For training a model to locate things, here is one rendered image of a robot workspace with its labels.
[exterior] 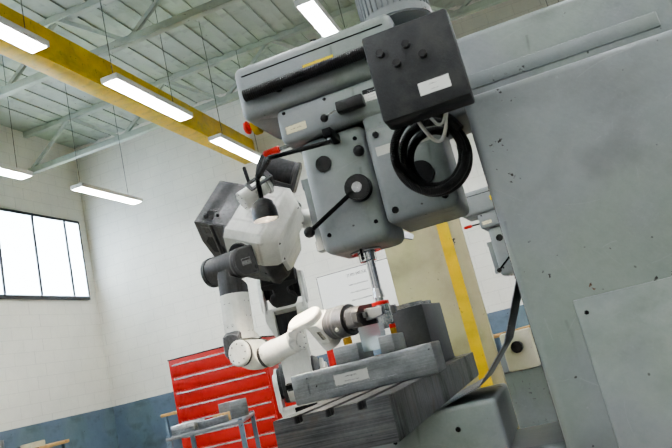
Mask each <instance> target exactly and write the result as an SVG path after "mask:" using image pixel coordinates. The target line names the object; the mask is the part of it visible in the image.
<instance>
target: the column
mask: <svg viewBox="0 0 672 448"><path fill-rule="evenodd" d="M474 99H475V102H474V103H473V104H471V105H468V106H465V110H466V114H467V117H468V120H469V124H470V127H471V132H472V135H473V139H474V142H475V145H476V149H477V152H478V155H479V159H480V162H481V165H482V169H483V172H484V175H485V179H486V182H487V185H488V189H489V192H490V195H491V199H492V202H493V205H494V209H495V212H496V215H497V219H498V222H499V225H500V229H501V232H502V235H503V239H504V242H505V245H506V249H507V252H508V255H509V259H510V262H511V265H512V269H513V272H514V275H515V279H516V280H517V285H518V288H519V292H520V295H521V298H522V302H523V305H524V308H525V312H526V315H527V318H528V322H529V325H530V328H531V332H532V335H533V338H534V342H535V345H536V348H537V352H538V355H539V358H540V362H541V365H542V368H543V372H544V375H545V378H546V382H547V385H548V388H549V392H550V395H551V398H552V402H553V405H554V408H555V412H556V415H557V418H558V422H559V425H560V428H561V432H562V435H563V438H564V442H565V443H566V446H567V448H672V30H669V31H666V32H663V33H660V34H657V35H654V36H651V37H648V38H645V39H642V40H639V41H636V42H633V43H630V44H627V45H624V46H621V47H618V48H615V49H612V50H609V51H606V52H603V53H600V54H597V55H594V56H591V57H588V58H585V59H582V60H579V61H576V62H573V63H570V64H567V65H564V66H561V67H558V68H555V69H552V70H549V71H547V72H544V73H541V74H538V75H535V76H532V77H529V78H526V79H523V80H520V81H517V82H514V83H511V84H508V85H505V86H502V87H499V88H496V89H493V90H490V91H487V92H484V93H481V94H478V95H475V96H474Z"/></svg>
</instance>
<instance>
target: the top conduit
mask: <svg viewBox="0 0 672 448"><path fill-rule="evenodd" d="M364 58H365V60H367V59H366V55H365V52H364V48H363V46H361V47H359V48H355V49H352V50H350V51H348V52H347V51H346V53H345V52H344V53H342V54H340V55H337V56H333V57H331V58H329V59H328V58H327V60H326V59H325V60H323V61H321V62H317V63H315V64H312V65H310V66H306V67H304V68H302V69H298V70H296V71H294V72H293V71H292V73H291V72H290V73H288V74H286V75H285V74H284V76H283V75H282V76H280V77H278V78H277V77H276V79H275V78H274V79H272V80H270V81H269V80H268V81H266V82H264V83H262V84H261V83H260V84H258V85H256V86H252V87H250V88H248V89H244V90H242V97H243V99H244V101H246V102H248V101H250V100H254V99H256V98H259V97H262V96H264V95H267V94H269V93H273V92H275V91H277V92H281V91H282V89H283V88H285V87H289V86H291V85H295V84H297V83H299V82H303V81H305V80H308V79H310V78H314V77H316V76H318V75H319V76H320V75H322V74H324V73H326V72H327V73H328V71H329V72H330V71H332V70H335V69H338V68H341V67H343V66H345V65H346V66H347V65H349V64H351V63H353V62H354V63H355V62H357V61H360V60H362V59H363V60H364Z"/></svg>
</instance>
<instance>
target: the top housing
mask: <svg viewBox="0 0 672 448"><path fill-rule="evenodd" d="M392 27H395V24H394V22H393V20H392V19H391V17H390V16H388V15H381V16H378V17H375V18H373V19H370V20H367V21H365V22H362V23H360V24H357V25H354V26H352V27H349V28H346V29H344V30H341V31H339V32H336V33H333V34H331V35H328V36H325V37H323V38H320V39H318V40H315V41H312V42H310V43H307V44H304V45H302V46H299V47H296V48H294V49H291V50H289V51H286V52H283V53H281V54H278V55H275V56H273V57H270V58H268V59H265V60H262V61H260V62H257V63H254V64H252V65H249V66H247V67H243V68H241V69H239V70H237V71H236V73H235V80H236V84H237V89H238V93H239V98H240V103H241V107H242V112H243V116H244V118H245V119H246V120H247V121H248V122H250V123H252V124H254V125H255V126H257V127H259V128H260V129H262V130H264V131H265V132H267V133H269V134H270V135H272V136H274V137H275V138H277V139H280V140H282V135H281V131H280V126H279V122H278V113H279V112H281V111H283V110H286V109H289V108H291V107H294V106H297V105H300V104H303V103H306V102H308V101H311V100H314V99H317V98H320V97H322V96H325V95H328V94H331V93H334V92H336V91H339V90H342V89H345V88H348V87H351V86H353V85H356V84H358V83H360V82H363V81H366V80H369V79H371V74H370V70H369V66H368V63H367V60H365V58H364V60H363V59H362V60H360V61H357V62H355V63H354V62H353V63H351V64H349V65H347V66H346V65H345V66H343V67H341V68H338V69H335V70H332V71H330V72H329V71H328V73H327V72H326V73H324V74H322V75H320V76H319V75H318V76H316V77H314V78H310V79H308V80H305V81H303V82H299V83H297V84H295V85H291V86H289V87H285V88H283V89H282V91H281V92H277V91H275V92H273V93H269V94H267V95H264V96H262V97H259V98H256V99H254V100H250V101H248V102H246V101H244V99H243V97H242V90H244V89H248V88H250V87H252V86H256V85H258V84H260V83H261V84H262V83H264V82H266V81H268V80H269V81H270V80H272V79H274V78H275V79H276V77H277V78H278V77H280V76H282V75H283V76H284V74H285V75H286V74H288V73H290V72H291V73H292V71H293V72H294V71H296V70H298V69H302V68H304V67H306V66H310V65H312V64H315V63H317V62H321V61H323V60H325V59H326V60H327V58H328V59H329V58H331V57H333V56H337V55H340V54H342V53H344V52H345V53H346V51H347V52H348V51H350V50H352V49H355V48H359V47H361V46H363V44H362V39H363V38H365V37H368V36H371V35H373V34H376V33H379V32H381V31H384V30H387V29H389V28H392Z"/></svg>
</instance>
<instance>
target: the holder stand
mask: <svg viewBox="0 0 672 448"><path fill-rule="evenodd" d="M396 308H397V312H395V313H393V314H392V316H393V321H394V322H391V324H393V323H395V325H396V329H397V333H401V332H403V335H404V339H405V342H406V346H407V347H406V348H408V347H412V346H417V345H421V344H425V343H429V342H433V341H437V340H438V341H440V345H441V349H442V352H443V356H444V360H445V361H447V360H449V359H452V358H454V353H453V349H452V345H451V342H450V338H449V334H448V331H447V327H446V323H445V320H444V316H443V312H442V309H441V305H440V303H439V302H437V303H431V300H425V301H422V300H419V301H414V302H410V303H406V304H402V305H399V306H396Z"/></svg>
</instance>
